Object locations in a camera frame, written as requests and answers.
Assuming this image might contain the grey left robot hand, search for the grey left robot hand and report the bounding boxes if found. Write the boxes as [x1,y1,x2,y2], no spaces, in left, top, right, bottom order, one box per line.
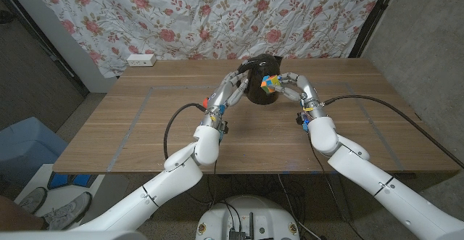
[201,71,250,129]

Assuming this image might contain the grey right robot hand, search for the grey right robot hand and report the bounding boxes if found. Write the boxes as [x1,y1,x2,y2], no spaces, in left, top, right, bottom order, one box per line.
[275,72,327,120]

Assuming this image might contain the multicoloured rubiks cube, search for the multicoloured rubiks cube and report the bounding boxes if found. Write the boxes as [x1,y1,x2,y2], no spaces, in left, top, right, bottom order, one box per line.
[260,74,282,94]

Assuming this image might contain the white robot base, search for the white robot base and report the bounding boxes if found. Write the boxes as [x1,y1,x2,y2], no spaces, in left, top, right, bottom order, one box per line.
[194,195,301,240]

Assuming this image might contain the black electric kettle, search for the black electric kettle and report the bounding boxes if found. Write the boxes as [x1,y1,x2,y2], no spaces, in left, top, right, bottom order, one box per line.
[237,53,283,106]

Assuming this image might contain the floral print backdrop cloth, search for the floral print backdrop cloth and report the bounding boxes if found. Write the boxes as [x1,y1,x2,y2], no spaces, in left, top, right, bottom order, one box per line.
[23,0,389,78]

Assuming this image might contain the white power strip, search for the white power strip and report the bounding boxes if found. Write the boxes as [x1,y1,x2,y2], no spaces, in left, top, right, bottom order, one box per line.
[125,53,157,67]

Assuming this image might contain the grey table leg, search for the grey table leg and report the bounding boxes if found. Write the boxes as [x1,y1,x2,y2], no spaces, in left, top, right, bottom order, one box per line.
[328,174,352,222]

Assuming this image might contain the blue black floor pad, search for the blue black floor pad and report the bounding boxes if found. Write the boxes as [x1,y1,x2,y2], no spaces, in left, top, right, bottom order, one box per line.
[48,172,92,190]

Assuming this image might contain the grey sneaker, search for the grey sneaker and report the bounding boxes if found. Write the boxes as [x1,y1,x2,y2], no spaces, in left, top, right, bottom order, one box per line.
[20,187,48,214]
[43,191,92,230]

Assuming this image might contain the white floor mat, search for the white floor mat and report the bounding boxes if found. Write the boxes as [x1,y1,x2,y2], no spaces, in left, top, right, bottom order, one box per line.
[16,163,130,230]

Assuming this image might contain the blue plastic bin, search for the blue plastic bin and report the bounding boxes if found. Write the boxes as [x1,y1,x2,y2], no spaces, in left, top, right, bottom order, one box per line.
[0,116,69,185]

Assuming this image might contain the person brown leg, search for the person brown leg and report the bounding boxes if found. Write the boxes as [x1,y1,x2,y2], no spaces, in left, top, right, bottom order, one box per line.
[0,194,48,232]

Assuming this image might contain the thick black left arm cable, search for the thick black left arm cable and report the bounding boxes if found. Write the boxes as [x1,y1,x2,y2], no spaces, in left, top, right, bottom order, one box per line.
[163,102,207,160]

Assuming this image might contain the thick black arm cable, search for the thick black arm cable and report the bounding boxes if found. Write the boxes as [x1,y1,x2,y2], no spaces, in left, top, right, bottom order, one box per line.
[323,94,464,169]
[163,102,207,160]

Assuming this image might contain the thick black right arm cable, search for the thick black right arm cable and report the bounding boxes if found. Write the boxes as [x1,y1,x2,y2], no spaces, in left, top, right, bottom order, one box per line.
[323,94,464,169]

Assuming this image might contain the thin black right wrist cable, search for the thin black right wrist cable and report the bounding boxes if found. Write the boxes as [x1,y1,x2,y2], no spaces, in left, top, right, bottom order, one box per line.
[307,141,363,240]

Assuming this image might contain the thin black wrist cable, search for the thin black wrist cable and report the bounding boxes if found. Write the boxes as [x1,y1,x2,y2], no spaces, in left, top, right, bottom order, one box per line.
[212,160,219,204]
[307,141,363,240]

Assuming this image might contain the thin black left wrist cable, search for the thin black left wrist cable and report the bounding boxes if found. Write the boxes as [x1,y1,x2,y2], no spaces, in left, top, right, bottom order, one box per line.
[212,160,219,204]

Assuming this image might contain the white floor cable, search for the white floor cable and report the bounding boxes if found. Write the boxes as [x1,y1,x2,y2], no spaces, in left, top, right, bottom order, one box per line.
[277,174,322,240]

